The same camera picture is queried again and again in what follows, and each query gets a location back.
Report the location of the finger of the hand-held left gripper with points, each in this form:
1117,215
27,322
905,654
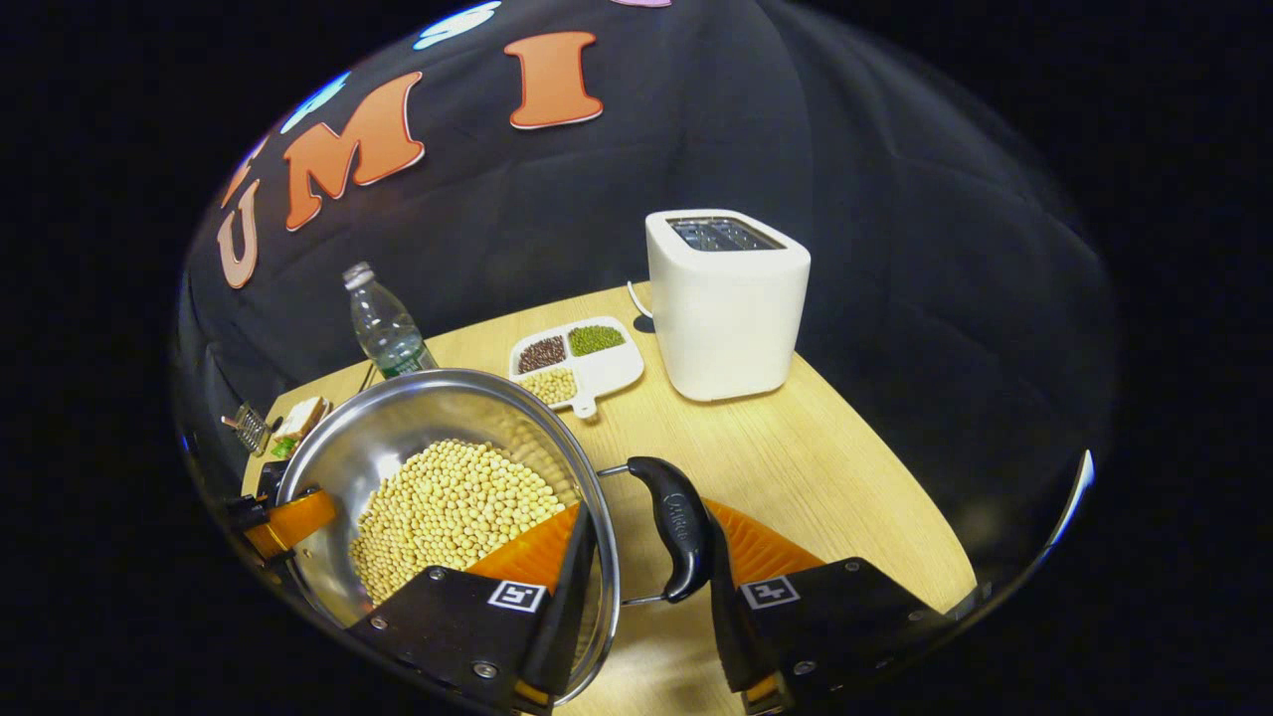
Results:
293,522

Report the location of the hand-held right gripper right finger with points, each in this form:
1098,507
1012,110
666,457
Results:
726,636

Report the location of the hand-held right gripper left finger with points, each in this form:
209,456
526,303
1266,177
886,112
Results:
557,617

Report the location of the stainless steel pot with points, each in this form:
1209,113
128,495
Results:
398,438

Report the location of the sandwich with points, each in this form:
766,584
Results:
300,418

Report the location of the thin black stick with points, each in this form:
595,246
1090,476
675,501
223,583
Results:
370,376

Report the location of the clear plastic water bottle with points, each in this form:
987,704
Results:
386,328

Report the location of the small pile of soybeans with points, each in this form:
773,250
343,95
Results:
550,385

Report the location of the white divided dish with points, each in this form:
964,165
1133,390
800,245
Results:
612,370

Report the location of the pile of red beans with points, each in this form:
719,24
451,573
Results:
542,354

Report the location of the pile of green beans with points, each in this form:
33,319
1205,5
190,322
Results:
596,339

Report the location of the white toaster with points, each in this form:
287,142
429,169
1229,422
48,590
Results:
731,318

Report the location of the black backdrop cloth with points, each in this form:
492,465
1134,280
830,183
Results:
597,199

